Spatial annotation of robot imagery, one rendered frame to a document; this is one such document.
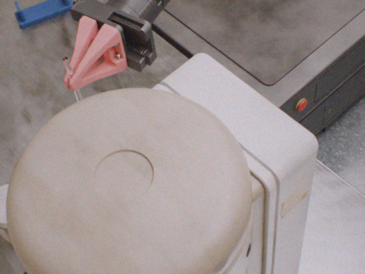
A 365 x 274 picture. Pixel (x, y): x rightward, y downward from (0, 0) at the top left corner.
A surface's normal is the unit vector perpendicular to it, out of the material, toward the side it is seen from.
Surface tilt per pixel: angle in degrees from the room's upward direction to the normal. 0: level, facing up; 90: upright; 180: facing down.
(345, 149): 0
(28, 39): 0
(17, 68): 0
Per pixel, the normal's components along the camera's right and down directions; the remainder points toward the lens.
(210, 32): -0.10, -0.54
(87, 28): -0.29, -0.23
